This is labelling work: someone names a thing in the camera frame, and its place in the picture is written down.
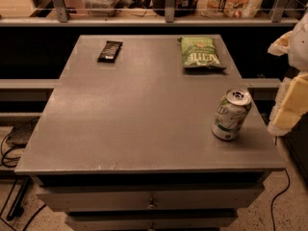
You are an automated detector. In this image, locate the black cable right floor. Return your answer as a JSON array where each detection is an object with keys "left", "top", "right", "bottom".
[{"left": 269, "top": 168, "right": 292, "bottom": 231}]

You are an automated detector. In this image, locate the colourful snack bag on shelf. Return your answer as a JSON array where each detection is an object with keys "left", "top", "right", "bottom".
[{"left": 201, "top": 0, "right": 263, "bottom": 18}]

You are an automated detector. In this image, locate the lower grey drawer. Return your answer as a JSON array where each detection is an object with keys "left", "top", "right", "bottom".
[{"left": 65, "top": 212, "right": 238, "bottom": 231}]

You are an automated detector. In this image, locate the grey drawer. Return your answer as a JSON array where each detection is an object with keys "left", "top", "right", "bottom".
[
  {"left": 65, "top": 212, "right": 238, "bottom": 231},
  {"left": 37, "top": 184, "right": 264, "bottom": 212}
]

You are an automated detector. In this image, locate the green chip bag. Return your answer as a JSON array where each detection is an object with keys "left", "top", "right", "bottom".
[{"left": 178, "top": 37, "right": 225, "bottom": 70}]

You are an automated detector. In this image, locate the black rxbar chocolate bar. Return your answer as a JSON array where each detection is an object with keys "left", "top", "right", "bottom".
[{"left": 97, "top": 40, "right": 122, "bottom": 63}]

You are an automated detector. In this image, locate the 7up soda can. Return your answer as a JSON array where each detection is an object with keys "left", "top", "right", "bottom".
[{"left": 212, "top": 88, "right": 252, "bottom": 141}]

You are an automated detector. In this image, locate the grey shelf rail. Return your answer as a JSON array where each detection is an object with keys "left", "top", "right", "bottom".
[{"left": 0, "top": 0, "right": 307, "bottom": 27}]

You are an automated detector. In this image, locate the upper grey drawer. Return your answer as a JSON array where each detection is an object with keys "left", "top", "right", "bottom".
[{"left": 37, "top": 184, "right": 264, "bottom": 212}]

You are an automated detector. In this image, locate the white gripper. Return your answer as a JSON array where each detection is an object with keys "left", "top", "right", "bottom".
[{"left": 268, "top": 13, "right": 308, "bottom": 136}]

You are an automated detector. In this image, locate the black cables left floor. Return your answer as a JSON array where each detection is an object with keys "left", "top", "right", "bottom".
[{"left": 0, "top": 117, "right": 47, "bottom": 231}]

